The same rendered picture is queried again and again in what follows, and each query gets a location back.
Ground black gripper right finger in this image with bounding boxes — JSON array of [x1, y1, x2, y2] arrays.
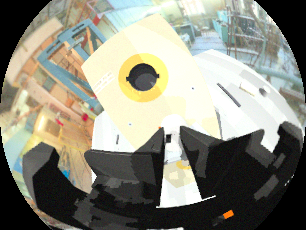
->
[[180, 126, 265, 200]]

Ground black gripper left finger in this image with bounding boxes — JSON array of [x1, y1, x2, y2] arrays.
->
[[84, 127, 166, 207]]

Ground grey flat bar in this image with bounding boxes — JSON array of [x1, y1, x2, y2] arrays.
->
[[217, 83, 241, 107]]

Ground grey cylinder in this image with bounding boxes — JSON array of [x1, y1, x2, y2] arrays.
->
[[261, 86, 270, 98]]

